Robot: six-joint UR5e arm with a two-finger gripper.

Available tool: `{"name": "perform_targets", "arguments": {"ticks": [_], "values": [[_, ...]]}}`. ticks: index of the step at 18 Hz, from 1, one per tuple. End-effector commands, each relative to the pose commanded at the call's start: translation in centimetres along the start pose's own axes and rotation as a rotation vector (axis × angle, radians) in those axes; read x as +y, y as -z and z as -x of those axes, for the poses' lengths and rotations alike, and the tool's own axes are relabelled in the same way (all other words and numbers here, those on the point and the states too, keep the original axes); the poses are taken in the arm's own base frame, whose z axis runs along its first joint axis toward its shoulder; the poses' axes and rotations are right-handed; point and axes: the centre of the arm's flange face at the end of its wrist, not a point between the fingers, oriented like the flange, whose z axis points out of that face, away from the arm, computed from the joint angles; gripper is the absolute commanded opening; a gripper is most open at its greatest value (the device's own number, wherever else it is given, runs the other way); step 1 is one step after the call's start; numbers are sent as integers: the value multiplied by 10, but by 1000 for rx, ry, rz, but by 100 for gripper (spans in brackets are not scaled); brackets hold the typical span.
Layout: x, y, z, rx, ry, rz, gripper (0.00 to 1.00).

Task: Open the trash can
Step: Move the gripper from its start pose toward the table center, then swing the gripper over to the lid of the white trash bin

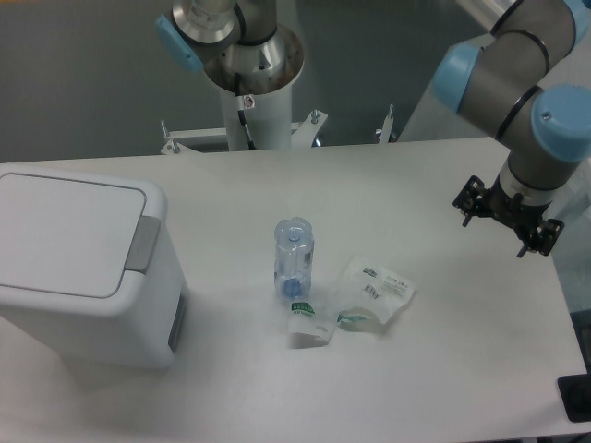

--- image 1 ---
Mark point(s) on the clear wrapper with barcode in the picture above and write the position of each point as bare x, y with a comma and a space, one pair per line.
368, 296

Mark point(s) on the white metal base frame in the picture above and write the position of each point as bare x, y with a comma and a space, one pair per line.
305, 134

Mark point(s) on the black device at table edge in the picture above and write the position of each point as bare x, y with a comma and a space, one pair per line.
575, 396

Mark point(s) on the white green plastic wrapper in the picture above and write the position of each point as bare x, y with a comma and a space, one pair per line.
311, 325

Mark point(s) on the white plastic trash can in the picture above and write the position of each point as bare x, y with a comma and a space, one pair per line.
138, 325

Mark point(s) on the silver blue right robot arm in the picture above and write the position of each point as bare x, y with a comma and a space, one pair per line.
546, 131

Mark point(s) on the white trash can lid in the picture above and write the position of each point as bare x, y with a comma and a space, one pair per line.
70, 236

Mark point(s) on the clear plastic water bottle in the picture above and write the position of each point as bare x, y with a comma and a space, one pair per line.
294, 249

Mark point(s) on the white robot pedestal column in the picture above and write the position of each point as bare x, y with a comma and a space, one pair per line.
268, 117

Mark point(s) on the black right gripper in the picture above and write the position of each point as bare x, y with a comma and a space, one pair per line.
537, 234

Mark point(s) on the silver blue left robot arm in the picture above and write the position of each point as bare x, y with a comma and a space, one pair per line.
300, 74

